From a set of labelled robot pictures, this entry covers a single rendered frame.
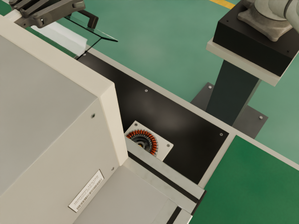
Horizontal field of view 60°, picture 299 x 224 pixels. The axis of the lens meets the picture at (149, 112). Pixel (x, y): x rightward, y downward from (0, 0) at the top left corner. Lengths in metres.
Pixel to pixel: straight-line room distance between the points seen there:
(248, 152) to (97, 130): 0.66
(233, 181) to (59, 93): 0.67
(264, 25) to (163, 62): 1.10
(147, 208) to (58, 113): 0.22
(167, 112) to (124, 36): 1.45
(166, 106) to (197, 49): 1.32
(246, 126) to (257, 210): 1.04
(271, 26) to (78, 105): 0.92
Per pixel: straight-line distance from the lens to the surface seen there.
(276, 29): 1.10
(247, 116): 1.87
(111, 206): 0.42
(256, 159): 0.90
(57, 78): 0.28
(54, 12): 0.52
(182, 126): 0.86
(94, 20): 0.76
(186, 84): 1.93
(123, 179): 0.43
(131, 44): 2.19
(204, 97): 1.87
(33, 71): 0.30
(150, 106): 0.90
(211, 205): 0.81
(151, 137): 0.78
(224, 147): 0.88
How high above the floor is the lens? 1.53
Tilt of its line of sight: 59 degrees down
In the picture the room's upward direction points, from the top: straight up
